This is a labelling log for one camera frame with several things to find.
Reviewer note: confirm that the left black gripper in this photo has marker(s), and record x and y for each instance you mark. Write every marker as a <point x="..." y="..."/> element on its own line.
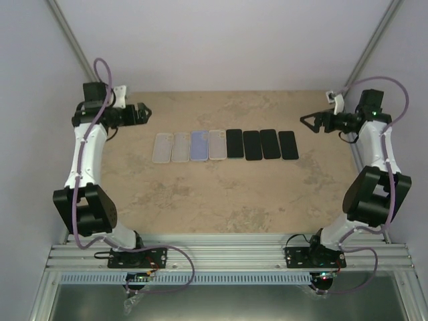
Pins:
<point x="142" y="118"/>

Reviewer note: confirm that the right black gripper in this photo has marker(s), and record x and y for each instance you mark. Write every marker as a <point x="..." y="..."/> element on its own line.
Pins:
<point x="328" y="116"/>

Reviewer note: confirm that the white case of phone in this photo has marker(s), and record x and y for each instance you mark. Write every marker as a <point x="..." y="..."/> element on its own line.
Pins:
<point x="181" y="147"/>
<point x="162" y="150"/>

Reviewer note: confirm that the white case of front phone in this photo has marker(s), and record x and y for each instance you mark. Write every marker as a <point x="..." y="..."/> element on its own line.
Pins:
<point x="181" y="147"/>

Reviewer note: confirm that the lavender phone case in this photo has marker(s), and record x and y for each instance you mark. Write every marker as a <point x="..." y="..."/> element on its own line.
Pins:
<point x="199" y="145"/>

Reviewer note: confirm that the blue phone black screen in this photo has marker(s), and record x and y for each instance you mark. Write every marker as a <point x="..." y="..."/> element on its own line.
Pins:
<point x="234" y="139"/>

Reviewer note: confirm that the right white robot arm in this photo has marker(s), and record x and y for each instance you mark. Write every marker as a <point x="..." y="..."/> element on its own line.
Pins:
<point x="373" y="199"/>

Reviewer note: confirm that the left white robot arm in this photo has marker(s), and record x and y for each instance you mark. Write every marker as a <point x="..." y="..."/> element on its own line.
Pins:
<point x="89" y="214"/>

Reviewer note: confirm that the right controller board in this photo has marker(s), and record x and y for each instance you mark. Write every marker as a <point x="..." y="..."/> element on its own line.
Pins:
<point x="325" y="278"/>

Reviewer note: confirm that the controller board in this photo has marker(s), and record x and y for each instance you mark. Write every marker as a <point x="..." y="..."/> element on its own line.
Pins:
<point x="325" y="278"/>
<point x="140" y="277"/>

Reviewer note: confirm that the left controller board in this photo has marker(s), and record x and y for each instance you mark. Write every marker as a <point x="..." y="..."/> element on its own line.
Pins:
<point x="140" y="277"/>

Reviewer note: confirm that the clear plastic bag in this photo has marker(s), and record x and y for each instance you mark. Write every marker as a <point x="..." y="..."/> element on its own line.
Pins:
<point x="132" y="299"/>

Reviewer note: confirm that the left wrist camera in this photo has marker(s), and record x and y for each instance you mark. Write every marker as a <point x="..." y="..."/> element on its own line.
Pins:
<point x="121" y="95"/>

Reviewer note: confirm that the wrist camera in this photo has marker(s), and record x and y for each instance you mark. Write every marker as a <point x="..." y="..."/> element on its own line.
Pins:
<point x="337" y="100"/>
<point x="121" y="95"/>

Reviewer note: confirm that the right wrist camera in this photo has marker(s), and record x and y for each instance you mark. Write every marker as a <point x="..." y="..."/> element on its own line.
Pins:
<point x="337" y="100"/>

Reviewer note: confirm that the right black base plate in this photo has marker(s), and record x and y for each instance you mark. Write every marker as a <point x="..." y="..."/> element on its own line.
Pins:
<point x="297" y="257"/>

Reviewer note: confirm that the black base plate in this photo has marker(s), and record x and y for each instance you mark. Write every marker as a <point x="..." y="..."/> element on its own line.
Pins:
<point x="297" y="257"/>
<point x="150" y="259"/>

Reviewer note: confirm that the left aluminium corner post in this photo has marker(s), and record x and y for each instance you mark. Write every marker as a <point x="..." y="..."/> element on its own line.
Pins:
<point x="71" y="39"/>

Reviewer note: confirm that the aluminium corner post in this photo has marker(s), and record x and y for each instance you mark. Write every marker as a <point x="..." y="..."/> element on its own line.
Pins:
<point x="373" y="41"/>
<point x="71" y="39"/>

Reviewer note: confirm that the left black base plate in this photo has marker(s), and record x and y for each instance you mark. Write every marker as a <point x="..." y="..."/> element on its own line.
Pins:
<point x="150" y="259"/>

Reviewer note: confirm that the aluminium rail frame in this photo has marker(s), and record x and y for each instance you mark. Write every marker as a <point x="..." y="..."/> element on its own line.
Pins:
<point x="240" y="252"/>

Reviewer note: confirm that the right aluminium corner post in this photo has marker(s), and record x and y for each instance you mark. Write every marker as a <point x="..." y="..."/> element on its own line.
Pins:
<point x="373" y="41"/>

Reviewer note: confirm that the slotted cable duct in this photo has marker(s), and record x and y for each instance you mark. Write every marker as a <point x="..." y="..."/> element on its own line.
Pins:
<point x="199" y="278"/>

